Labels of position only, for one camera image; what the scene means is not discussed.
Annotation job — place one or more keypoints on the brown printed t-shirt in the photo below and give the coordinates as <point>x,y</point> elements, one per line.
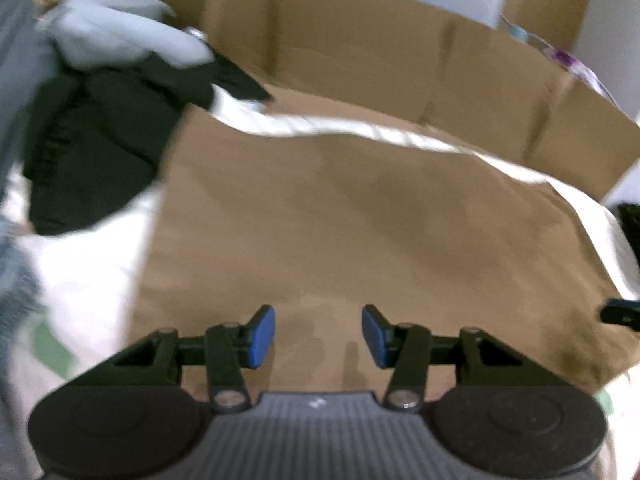
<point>375,220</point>

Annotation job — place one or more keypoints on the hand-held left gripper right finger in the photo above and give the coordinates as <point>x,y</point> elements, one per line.
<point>375,335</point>

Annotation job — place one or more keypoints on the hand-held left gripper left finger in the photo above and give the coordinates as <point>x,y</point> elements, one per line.
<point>262,335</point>

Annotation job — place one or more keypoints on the grey cushion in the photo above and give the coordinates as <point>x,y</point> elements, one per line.
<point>15,85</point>

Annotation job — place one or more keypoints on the blue jeans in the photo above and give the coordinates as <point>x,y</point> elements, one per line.
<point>15,280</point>

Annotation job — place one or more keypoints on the black crumpled cloth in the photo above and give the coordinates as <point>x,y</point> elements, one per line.
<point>100,150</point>

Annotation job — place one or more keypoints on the flattened cardboard sheet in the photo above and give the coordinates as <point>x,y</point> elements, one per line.
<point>375,50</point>

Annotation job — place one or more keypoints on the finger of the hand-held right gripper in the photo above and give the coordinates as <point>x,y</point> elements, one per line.
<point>622,312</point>

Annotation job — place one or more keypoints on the grey neck pillow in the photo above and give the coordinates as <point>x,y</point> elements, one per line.
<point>100,25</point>

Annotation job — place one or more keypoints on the white bear print blanket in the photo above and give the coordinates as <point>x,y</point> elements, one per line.
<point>85,270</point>

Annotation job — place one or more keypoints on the black folded garment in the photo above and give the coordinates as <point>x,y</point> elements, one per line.
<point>631,230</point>

